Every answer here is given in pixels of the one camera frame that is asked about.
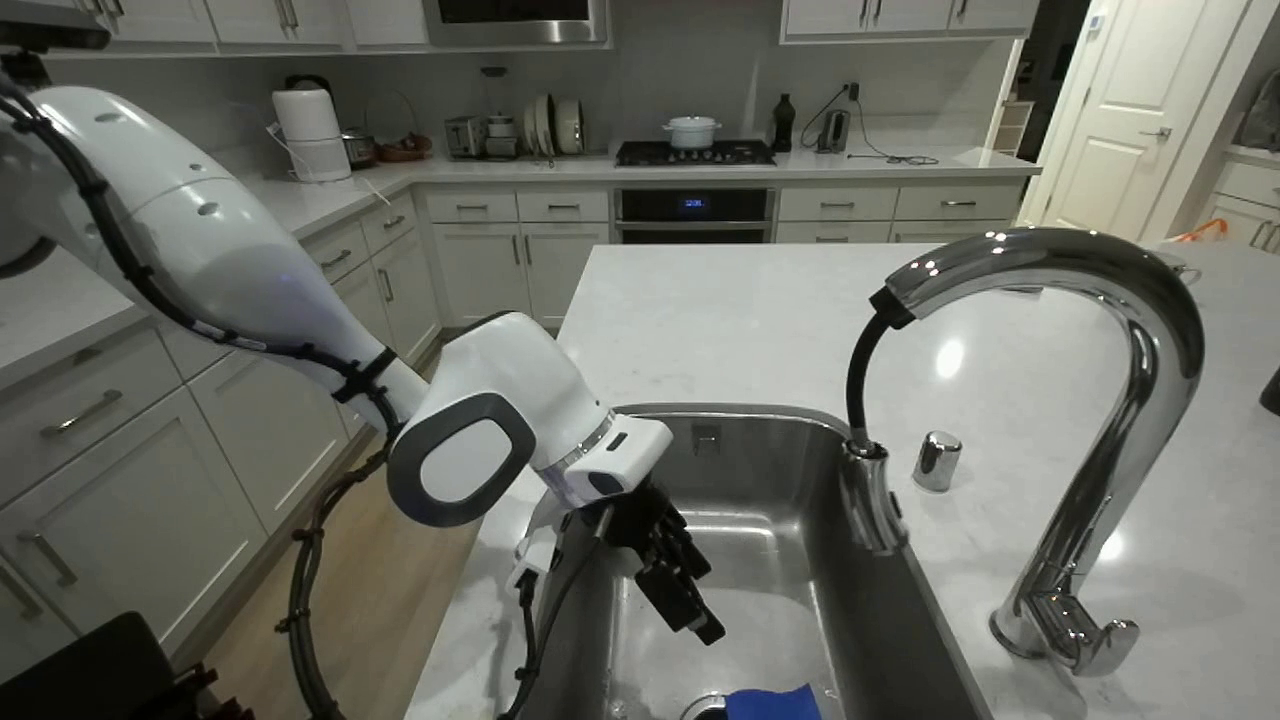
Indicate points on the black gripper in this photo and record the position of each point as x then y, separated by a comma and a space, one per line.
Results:
646, 524

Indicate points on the chrome tap nozzle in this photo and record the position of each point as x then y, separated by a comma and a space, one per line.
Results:
872, 495

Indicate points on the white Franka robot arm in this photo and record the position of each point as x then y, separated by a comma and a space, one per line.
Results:
242, 264

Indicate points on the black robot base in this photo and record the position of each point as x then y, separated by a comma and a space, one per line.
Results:
95, 672

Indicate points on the stainless steel sink basin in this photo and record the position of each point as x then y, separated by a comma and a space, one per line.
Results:
762, 534

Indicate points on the sink drain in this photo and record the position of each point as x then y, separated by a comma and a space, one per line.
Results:
701, 710

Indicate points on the blue sponge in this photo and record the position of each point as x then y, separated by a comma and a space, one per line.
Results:
774, 703

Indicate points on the small chrome countertop cap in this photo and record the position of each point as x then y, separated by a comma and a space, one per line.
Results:
939, 463

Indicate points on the built-in black oven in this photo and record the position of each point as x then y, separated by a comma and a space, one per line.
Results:
695, 211

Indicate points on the black gas cooktop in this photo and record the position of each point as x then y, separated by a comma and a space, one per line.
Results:
695, 153

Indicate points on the white low drawer cabinet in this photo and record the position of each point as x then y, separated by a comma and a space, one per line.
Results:
897, 211

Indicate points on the white cooking pot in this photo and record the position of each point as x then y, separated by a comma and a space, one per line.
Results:
689, 134

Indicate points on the dark bottle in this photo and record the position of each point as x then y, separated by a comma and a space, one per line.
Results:
782, 126

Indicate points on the white plate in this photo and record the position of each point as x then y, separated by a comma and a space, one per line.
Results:
537, 126
570, 126

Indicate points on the chrome gooseneck faucet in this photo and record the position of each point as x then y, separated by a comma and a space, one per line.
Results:
1121, 400

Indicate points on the metal canister jar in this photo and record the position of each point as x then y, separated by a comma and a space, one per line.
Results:
503, 139
466, 139

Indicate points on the reddish fruit tray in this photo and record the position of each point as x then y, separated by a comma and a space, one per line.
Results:
402, 144

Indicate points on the small dark bowl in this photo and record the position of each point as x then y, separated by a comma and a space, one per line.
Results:
360, 144

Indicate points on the long white drawer cabinet run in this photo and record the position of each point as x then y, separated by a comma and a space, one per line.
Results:
134, 495

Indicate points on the white paper towel roll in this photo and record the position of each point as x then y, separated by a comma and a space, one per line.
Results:
312, 134

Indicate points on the stainless microwave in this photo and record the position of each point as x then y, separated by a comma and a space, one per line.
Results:
518, 21

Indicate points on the black object at edge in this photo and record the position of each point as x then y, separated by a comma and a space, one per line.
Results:
1271, 392

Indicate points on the orange item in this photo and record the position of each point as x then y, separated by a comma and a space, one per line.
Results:
1200, 233

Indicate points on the white panel door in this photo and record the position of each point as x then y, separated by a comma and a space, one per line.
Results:
1132, 120

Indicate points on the white wall cabinet row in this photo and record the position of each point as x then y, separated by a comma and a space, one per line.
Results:
264, 21

